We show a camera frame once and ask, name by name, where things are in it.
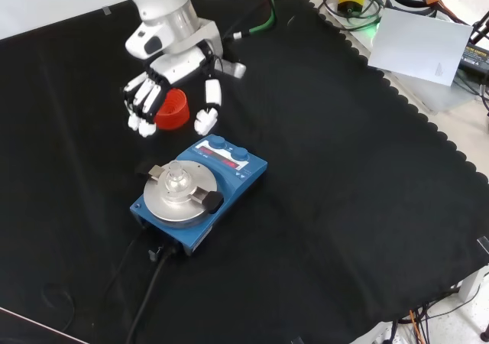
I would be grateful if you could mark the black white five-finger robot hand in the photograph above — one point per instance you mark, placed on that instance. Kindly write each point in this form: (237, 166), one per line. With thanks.
(173, 67)

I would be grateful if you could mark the heater with blue base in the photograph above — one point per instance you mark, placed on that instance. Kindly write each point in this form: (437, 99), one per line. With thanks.
(233, 176)

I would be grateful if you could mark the red ribbed cup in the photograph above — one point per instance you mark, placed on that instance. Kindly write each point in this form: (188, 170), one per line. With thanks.
(175, 112)

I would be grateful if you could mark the grey tape piece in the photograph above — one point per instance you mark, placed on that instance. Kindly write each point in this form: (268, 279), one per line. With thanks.
(107, 11)
(483, 245)

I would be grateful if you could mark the clear round-bottom glass flask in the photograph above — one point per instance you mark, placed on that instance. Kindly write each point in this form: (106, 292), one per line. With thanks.
(176, 183)

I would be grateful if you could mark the black cloth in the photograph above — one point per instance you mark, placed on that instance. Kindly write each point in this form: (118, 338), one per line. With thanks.
(344, 176)

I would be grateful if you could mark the pale board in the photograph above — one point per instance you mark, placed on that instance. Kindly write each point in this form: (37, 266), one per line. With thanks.
(418, 47)

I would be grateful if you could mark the black power adapter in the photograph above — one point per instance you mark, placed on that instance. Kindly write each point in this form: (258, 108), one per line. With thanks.
(475, 57)

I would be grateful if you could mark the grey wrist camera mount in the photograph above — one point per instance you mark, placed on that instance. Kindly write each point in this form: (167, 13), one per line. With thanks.
(234, 69)

